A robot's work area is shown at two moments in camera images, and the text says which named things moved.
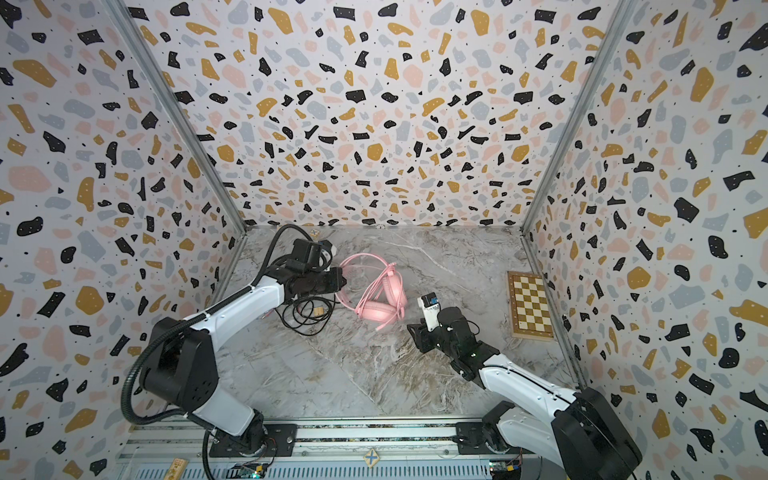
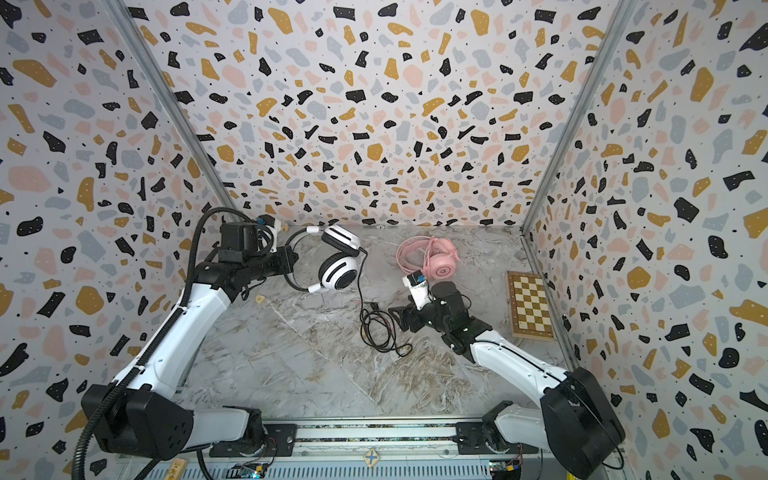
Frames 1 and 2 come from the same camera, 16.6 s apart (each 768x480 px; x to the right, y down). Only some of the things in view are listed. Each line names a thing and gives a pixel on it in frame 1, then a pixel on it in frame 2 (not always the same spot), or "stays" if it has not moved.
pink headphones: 375,289 -> 435,256
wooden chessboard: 529,312 stays
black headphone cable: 308,315 -> 376,326
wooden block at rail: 176,469 stays
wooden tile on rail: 371,457 stays
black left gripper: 335,284 -> 286,260
